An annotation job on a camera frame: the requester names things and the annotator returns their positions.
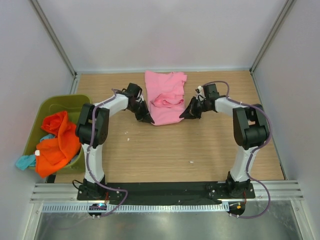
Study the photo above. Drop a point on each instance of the pink t shirt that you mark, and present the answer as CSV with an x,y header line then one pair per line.
x,y
165,96

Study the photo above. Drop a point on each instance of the aluminium frame post left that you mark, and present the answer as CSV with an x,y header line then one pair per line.
x,y
52,35

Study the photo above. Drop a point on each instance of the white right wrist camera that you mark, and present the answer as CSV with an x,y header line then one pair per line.
x,y
200,93

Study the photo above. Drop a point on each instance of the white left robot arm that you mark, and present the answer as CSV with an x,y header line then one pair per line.
x,y
92,131

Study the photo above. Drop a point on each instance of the aluminium frame post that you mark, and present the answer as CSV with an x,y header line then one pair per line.
x,y
52,35
279,21

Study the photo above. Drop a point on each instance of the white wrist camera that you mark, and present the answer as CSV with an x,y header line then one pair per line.
x,y
140,98
200,93

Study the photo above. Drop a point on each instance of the aluminium frame post right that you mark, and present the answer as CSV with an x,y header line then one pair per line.
x,y
279,21

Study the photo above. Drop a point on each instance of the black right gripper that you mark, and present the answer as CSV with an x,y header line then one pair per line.
x,y
191,112

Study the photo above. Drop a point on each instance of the orange t shirt over rim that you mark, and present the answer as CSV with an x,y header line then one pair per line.
x,y
56,153

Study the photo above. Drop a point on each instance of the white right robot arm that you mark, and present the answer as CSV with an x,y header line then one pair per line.
x,y
251,131

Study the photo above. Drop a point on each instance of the orange t shirt in bin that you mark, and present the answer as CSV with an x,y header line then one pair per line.
x,y
56,123

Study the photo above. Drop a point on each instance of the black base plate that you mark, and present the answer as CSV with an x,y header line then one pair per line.
x,y
162,193

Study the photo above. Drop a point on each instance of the slotted cable duct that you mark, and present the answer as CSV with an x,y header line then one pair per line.
x,y
102,208

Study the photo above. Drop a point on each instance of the teal t shirt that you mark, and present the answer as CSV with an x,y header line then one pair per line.
x,y
26,161

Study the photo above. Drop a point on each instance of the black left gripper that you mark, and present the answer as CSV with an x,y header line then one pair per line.
x,y
145,116

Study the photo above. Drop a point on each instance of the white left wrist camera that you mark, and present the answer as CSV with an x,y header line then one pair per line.
x,y
140,98

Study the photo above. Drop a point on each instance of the olive green plastic bin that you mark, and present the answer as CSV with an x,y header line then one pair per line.
x,y
72,104

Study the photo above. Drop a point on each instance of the aluminium front rail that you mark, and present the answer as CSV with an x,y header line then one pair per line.
x,y
276,190

